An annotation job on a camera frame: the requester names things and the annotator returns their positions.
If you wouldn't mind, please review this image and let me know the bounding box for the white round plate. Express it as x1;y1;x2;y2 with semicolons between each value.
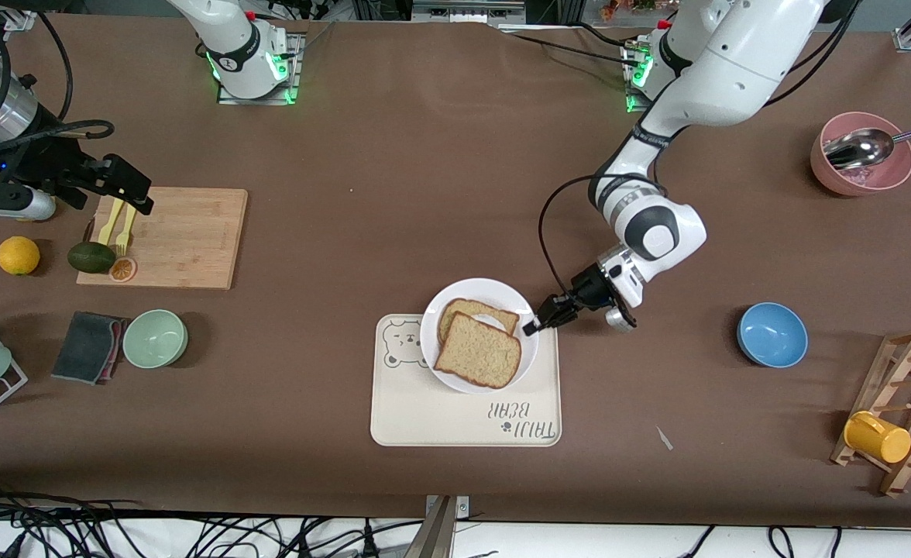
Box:
420;277;540;394

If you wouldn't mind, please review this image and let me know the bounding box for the brown bread slice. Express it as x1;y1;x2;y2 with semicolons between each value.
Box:
438;298;521;346
434;312;523;390

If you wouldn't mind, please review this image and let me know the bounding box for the yellow plastic knife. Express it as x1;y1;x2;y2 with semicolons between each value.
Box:
98;198;125;246

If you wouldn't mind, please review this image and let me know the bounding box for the dark green avocado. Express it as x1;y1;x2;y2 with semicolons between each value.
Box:
67;241;118;274

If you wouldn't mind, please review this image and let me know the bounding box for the wooden cutting board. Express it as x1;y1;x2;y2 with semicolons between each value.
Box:
76;187;249;291

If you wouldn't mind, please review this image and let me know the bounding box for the yellow lemon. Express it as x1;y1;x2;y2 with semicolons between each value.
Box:
0;236;41;276

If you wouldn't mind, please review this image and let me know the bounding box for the pale green bowl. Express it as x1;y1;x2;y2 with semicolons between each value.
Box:
122;309;189;370

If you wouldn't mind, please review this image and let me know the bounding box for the grey folded cloth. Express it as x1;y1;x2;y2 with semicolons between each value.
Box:
51;312;127;386

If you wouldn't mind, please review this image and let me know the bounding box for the cream bear print tray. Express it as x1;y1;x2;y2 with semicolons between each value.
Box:
370;314;562;448

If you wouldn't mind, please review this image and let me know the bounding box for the blue bowl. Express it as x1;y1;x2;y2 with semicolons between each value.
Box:
737;302;809;368

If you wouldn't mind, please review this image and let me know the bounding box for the metal spoon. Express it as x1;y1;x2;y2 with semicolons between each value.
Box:
823;122;911;171

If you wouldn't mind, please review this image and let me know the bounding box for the pink bowl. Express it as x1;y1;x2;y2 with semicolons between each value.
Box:
810;112;911;198

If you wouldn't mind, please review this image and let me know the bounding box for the yellow mug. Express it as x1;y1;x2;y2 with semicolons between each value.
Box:
844;411;911;464

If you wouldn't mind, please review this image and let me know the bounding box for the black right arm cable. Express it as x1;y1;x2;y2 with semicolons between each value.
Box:
0;12;115;160

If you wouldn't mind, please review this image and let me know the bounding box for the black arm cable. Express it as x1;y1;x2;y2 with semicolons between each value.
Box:
0;12;115;160
537;174;665;299

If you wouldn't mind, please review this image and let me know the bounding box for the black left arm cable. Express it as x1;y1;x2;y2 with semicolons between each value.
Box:
537;174;665;299

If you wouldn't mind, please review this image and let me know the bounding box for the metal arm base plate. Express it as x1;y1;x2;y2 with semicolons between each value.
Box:
623;43;658;115
216;29;303;106

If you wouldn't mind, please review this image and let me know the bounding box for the black cable on table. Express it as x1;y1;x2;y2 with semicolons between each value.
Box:
494;22;646;69

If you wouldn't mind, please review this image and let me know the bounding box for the metal table edge bracket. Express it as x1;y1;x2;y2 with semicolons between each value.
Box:
401;494;472;558

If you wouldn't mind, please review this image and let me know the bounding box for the black floor cable bundle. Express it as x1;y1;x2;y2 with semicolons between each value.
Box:
0;477;425;558

